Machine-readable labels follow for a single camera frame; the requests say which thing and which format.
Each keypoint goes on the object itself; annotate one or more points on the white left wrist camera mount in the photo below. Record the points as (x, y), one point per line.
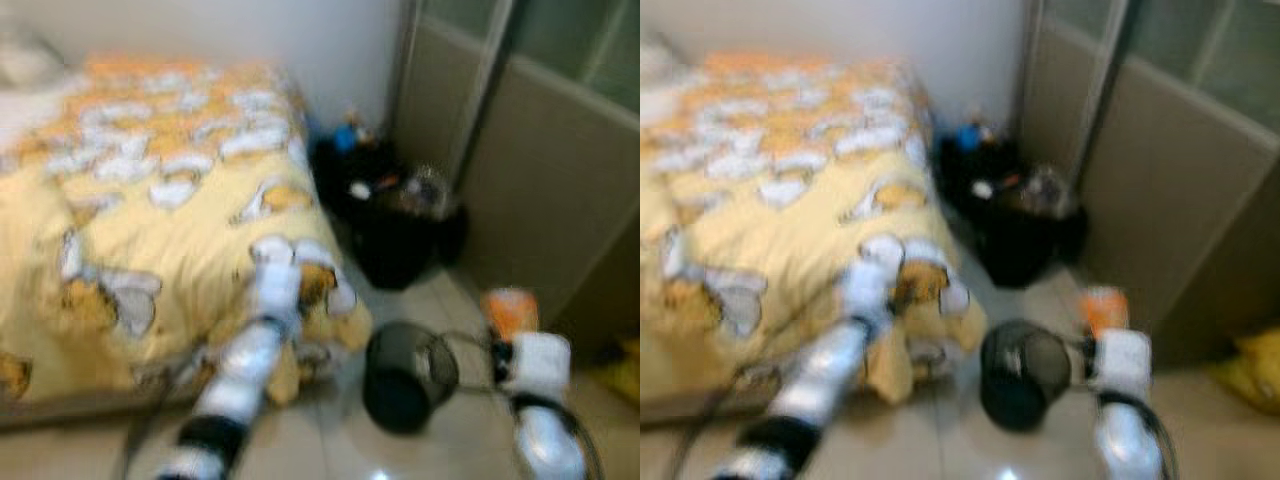
(865, 290)
(277, 290)

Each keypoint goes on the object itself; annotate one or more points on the clear plastic container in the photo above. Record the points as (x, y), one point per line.
(1052, 190)
(428, 192)

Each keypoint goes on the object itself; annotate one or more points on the blue bottle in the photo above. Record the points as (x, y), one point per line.
(348, 136)
(972, 136)

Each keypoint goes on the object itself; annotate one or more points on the black bag pile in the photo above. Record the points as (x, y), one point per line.
(395, 240)
(1015, 240)

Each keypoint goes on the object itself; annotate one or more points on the grey sliding door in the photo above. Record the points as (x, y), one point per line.
(540, 190)
(1170, 200)

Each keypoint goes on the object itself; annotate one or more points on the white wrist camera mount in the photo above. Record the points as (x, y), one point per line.
(277, 290)
(540, 365)
(1122, 362)
(865, 290)

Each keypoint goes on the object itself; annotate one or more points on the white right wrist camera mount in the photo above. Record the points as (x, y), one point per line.
(1122, 362)
(540, 365)

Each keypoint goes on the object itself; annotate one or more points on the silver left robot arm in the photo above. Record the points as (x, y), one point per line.
(820, 375)
(240, 370)

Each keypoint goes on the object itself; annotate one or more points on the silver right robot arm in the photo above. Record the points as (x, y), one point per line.
(545, 440)
(1125, 440)

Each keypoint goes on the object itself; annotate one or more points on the yellow cartoon print blanket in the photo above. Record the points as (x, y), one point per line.
(790, 230)
(170, 230)

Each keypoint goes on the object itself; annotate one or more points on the black round waste bin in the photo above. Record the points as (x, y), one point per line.
(405, 380)
(1022, 378)

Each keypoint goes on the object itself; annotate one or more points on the yellow plastic bag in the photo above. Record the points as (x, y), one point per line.
(1255, 372)
(622, 375)

